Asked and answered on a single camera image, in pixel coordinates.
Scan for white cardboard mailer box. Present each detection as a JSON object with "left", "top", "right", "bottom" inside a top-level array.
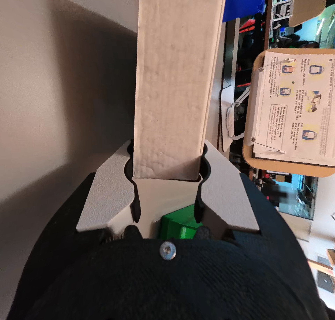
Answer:
[{"left": 132, "top": 0, "right": 228, "bottom": 181}]

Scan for blue plastic bin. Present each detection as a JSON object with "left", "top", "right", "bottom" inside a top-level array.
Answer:
[{"left": 222, "top": 0, "right": 266, "bottom": 22}]

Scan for wooden document stand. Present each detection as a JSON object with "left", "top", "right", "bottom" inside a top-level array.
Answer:
[{"left": 272, "top": 0, "right": 327, "bottom": 28}]

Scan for printed instruction sheet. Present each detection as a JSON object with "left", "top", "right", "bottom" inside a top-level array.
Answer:
[{"left": 253, "top": 51, "right": 335, "bottom": 166}]

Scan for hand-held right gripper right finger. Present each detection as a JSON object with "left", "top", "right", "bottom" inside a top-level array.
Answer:
[{"left": 194, "top": 139, "right": 260, "bottom": 235}]

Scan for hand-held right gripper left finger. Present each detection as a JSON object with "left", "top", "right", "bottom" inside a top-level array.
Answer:
[{"left": 76, "top": 139, "right": 142, "bottom": 233}]

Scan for instruction sheet on stand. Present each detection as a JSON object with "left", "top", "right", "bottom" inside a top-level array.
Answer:
[{"left": 220, "top": 49, "right": 335, "bottom": 178}]

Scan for green plastic bin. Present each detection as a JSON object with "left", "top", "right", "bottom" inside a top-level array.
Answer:
[{"left": 158, "top": 204, "right": 203, "bottom": 239}]

